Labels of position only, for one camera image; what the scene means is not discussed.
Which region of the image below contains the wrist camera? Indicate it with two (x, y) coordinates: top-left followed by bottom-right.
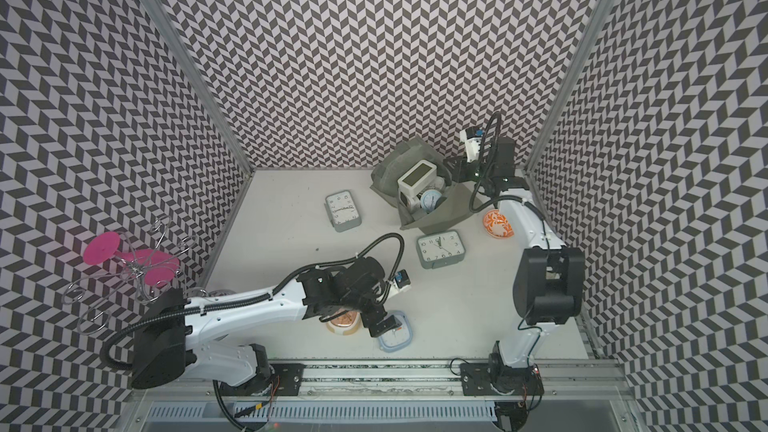
(459, 126), (484, 163)
(390, 270), (412, 296)

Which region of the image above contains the orange patterned bowl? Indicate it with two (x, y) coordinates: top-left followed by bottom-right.
(482, 209), (514, 239)

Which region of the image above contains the blue twin-bell alarm clock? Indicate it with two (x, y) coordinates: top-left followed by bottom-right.
(419, 189), (445, 213)

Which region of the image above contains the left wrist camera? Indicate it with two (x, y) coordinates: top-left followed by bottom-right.
(390, 270), (412, 296)

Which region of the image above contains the grey square analog clock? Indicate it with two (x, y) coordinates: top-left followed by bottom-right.
(324, 190), (362, 232)

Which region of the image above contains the green rectangular analog clock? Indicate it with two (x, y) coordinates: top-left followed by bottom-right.
(416, 230), (466, 269)

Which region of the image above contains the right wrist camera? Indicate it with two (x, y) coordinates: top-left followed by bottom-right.
(459, 126), (484, 163)

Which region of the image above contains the aluminium front rail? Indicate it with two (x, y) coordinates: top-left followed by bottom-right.
(137, 358), (631, 400)

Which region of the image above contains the blue square analog clock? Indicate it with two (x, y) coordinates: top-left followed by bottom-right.
(377, 311), (413, 353)

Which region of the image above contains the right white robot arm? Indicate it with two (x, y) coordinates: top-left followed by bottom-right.
(447, 127), (585, 380)

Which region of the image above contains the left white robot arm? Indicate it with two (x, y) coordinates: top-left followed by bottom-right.
(100, 257), (411, 396)

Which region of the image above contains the orange oval cartoon clock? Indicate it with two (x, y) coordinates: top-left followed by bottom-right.
(326, 311), (362, 336)

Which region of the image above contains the pink wire cup stand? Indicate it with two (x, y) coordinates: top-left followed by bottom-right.
(62, 216), (197, 336)

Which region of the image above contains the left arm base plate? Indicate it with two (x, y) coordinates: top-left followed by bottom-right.
(219, 362), (305, 397)

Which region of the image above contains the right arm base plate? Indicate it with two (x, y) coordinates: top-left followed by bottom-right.
(458, 362), (544, 398)

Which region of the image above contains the white digital clock tall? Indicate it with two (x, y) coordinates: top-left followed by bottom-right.
(397, 160), (445, 212)

